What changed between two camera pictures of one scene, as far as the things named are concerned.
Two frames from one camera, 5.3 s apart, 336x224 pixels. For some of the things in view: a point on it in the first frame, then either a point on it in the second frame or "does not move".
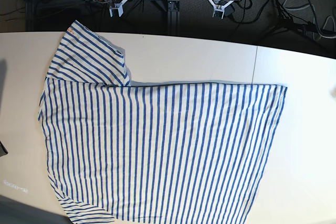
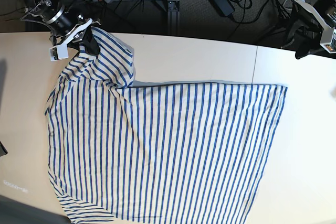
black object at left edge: [3, 150] does not move
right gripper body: [119, 6] → [60, 43]
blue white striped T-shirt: [154, 153] does not move
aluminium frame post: [173, 17] does not move
